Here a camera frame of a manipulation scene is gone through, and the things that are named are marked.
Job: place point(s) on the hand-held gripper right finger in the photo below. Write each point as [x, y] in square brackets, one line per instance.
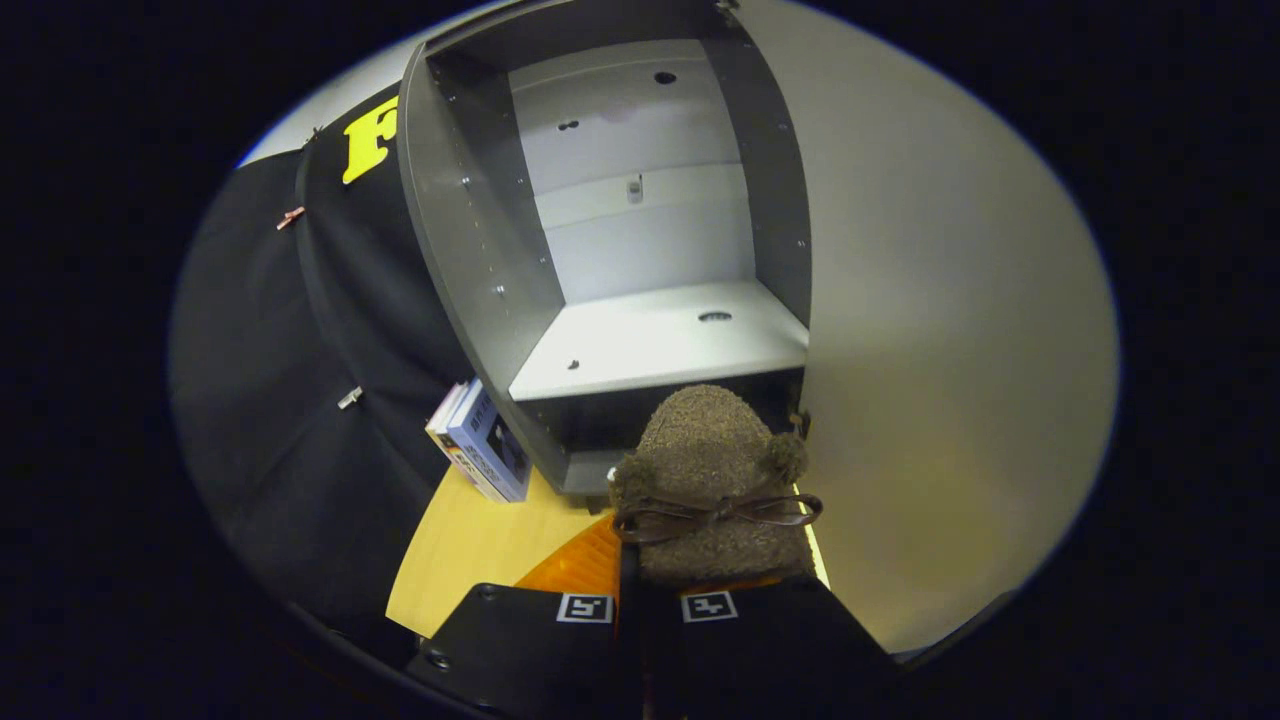
[740, 660]

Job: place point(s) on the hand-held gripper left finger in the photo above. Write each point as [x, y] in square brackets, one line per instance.
[540, 650]

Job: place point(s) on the brown fuzzy shoe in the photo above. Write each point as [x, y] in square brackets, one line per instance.
[710, 450]

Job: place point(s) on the beige shoe cabinet door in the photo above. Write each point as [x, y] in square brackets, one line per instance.
[950, 350]

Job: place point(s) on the dark grey shoe cabinet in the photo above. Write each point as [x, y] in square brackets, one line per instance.
[470, 250]

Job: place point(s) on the blue cover book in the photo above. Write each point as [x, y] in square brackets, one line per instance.
[495, 450]

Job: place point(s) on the white spine book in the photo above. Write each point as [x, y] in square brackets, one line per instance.
[443, 425]

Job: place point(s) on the white clothes peg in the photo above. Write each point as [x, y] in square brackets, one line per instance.
[350, 398]

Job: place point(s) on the black backdrop cloth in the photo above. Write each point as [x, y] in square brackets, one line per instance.
[260, 400]

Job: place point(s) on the red clothes peg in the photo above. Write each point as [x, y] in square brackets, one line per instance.
[291, 218]

